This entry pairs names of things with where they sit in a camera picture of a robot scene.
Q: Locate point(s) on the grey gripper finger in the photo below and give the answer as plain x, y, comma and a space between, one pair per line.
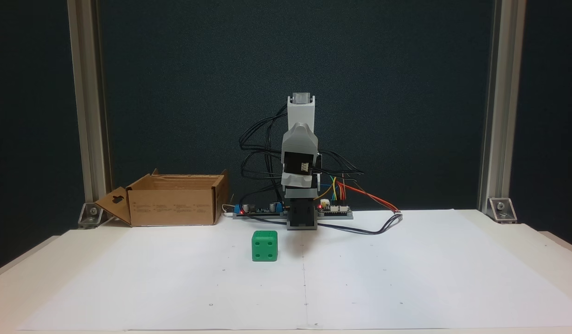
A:
300, 133

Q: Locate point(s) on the green die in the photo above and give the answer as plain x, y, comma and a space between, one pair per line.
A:
265, 247

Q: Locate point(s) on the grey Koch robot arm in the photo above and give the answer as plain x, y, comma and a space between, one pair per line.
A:
302, 113

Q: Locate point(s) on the blue circuit board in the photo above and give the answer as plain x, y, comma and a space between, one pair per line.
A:
260, 211

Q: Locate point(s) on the circuit board with white connectors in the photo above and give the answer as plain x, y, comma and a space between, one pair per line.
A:
334, 211

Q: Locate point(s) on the open cardboard box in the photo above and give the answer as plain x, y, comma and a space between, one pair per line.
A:
172, 206

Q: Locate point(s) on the aluminium frame post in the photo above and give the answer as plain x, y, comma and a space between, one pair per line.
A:
88, 93
501, 93

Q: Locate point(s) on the metal corner bracket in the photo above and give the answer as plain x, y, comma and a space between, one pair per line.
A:
501, 208
91, 215

